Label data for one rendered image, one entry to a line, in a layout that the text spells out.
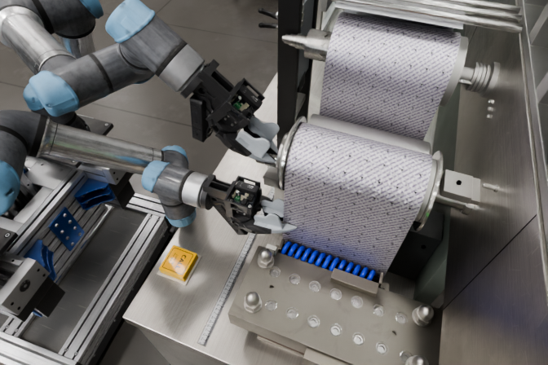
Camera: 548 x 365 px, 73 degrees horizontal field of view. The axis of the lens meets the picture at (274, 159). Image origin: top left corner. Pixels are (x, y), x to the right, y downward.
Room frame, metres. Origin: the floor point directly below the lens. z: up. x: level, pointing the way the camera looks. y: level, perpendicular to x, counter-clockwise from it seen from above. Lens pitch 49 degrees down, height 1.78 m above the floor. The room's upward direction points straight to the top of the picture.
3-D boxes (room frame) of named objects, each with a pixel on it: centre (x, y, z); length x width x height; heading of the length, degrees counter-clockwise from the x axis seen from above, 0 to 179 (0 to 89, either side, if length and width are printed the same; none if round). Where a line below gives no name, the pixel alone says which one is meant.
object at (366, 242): (0.38, -0.13, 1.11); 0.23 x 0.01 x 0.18; 69
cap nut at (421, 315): (0.24, -0.29, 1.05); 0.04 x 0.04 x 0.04
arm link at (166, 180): (0.52, 0.24, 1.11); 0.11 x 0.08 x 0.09; 69
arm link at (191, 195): (0.50, 0.17, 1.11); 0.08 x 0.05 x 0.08; 159
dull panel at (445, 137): (1.36, -0.74, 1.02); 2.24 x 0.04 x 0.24; 159
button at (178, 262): (0.41, 0.24, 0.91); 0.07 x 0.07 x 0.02; 69
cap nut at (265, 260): (0.36, 0.02, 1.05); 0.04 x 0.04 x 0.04
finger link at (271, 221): (0.41, 0.00, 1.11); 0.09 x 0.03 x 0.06; 68
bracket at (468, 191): (0.37, -0.31, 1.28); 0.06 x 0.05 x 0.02; 69
